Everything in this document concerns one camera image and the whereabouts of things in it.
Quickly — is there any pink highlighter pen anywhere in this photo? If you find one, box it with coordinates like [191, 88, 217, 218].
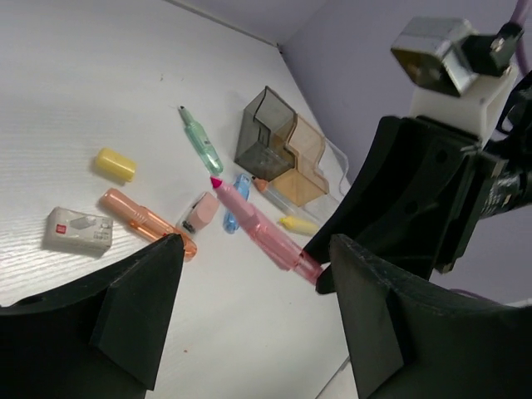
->
[210, 176, 323, 286]

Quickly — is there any clear plastic container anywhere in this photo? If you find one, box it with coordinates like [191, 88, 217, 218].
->
[252, 135, 348, 225]

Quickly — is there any yellow highlighter pen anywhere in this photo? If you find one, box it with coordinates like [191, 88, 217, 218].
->
[278, 215, 319, 236]

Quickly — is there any pink mini stapler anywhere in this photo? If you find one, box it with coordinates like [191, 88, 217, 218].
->
[175, 192, 219, 235]

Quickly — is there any green highlighter pen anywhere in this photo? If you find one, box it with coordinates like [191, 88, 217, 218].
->
[178, 106, 224, 176]

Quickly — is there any orange highlighter pen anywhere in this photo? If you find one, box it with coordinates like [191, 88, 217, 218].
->
[99, 188, 197, 261]

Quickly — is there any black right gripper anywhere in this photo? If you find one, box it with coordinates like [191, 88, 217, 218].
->
[305, 74, 531, 293]

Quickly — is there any yellow eraser block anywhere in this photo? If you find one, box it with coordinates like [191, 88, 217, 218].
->
[94, 148, 136, 182]

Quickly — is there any blue highlighter pen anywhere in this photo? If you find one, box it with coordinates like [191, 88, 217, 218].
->
[223, 174, 252, 234]

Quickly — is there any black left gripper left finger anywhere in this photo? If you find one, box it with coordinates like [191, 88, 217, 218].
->
[1, 234, 185, 391]

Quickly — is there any smoky grey plastic container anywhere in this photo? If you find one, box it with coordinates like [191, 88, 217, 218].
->
[234, 86, 297, 181]

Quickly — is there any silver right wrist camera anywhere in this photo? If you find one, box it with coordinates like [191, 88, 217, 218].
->
[391, 17, 523, 145]

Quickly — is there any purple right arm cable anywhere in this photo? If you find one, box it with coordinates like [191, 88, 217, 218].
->
[509, 0, 532, 76]

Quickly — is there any grey boxed eraser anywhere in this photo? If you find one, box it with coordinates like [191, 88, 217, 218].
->
[43, 207, 113, 254]

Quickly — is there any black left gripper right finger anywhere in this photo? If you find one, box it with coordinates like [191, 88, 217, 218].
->
[330, 235, 531, 398]

